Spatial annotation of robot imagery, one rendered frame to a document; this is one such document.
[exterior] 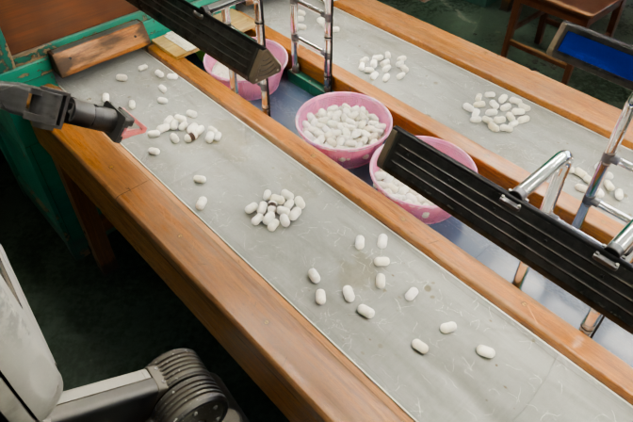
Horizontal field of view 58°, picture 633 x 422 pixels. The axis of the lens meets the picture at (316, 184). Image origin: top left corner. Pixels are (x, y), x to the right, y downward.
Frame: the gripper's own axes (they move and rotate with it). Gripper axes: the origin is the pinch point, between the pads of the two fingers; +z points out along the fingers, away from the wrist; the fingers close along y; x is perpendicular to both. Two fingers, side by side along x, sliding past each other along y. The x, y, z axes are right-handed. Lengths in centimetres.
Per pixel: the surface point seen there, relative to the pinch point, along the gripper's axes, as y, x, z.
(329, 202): -39.9, -6.6, 27.3
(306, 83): 7, -26, 53
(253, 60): -24.9, -28.6, -0.9
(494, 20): 68, -105, 255
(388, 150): -63, -28, 1
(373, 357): -76, 8, 12
